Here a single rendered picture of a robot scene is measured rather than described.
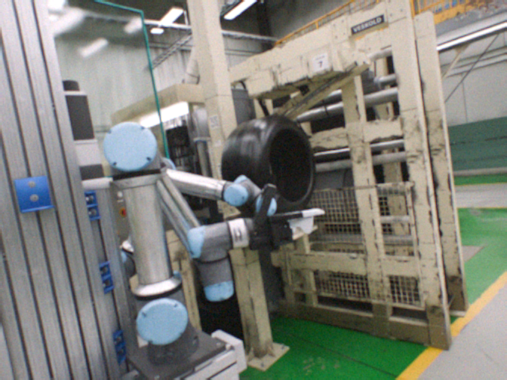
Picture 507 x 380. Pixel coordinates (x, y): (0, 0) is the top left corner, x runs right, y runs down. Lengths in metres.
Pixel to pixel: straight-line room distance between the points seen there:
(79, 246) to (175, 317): 0.38
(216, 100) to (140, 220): 1.37
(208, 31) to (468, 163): 9.50
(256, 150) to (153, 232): 0.96
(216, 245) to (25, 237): 0.51
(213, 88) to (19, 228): 1.38
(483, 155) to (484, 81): 1.89
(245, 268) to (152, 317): 1.34
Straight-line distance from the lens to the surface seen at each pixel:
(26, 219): 1.10
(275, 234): 0.91
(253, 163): 1.70
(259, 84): 2.25
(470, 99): 11.01
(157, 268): 0.88
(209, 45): 2.20
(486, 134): 10.82
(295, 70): 2.10
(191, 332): 1.10
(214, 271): 0.90
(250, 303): 2.25
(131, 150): 0.84
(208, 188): 1.25
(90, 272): 1.14
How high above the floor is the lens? 1.22
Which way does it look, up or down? 4 degrees down
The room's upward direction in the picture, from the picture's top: 9 degrees counter-clockwise
